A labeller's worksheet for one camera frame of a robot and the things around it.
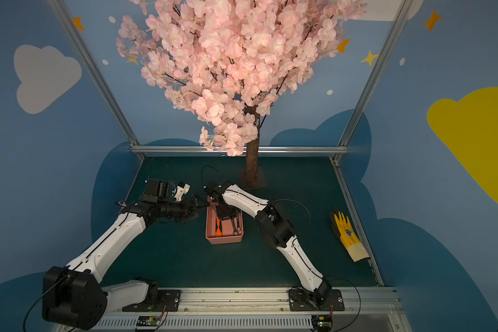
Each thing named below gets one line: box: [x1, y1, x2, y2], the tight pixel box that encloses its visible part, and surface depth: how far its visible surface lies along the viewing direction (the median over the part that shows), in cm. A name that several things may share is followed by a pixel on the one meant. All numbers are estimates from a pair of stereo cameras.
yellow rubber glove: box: [334, 210, 371, 263], surface depth 90 cm
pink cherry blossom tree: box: [116, 0, 368, 182], surface depth 49 cm
